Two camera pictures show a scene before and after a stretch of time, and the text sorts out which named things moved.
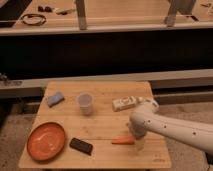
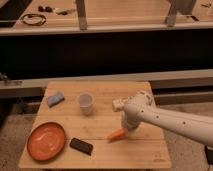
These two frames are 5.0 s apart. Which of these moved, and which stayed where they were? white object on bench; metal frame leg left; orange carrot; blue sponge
Moved: orange carrot
Stayed: blue sponge; metal frame leg left; white object on bench
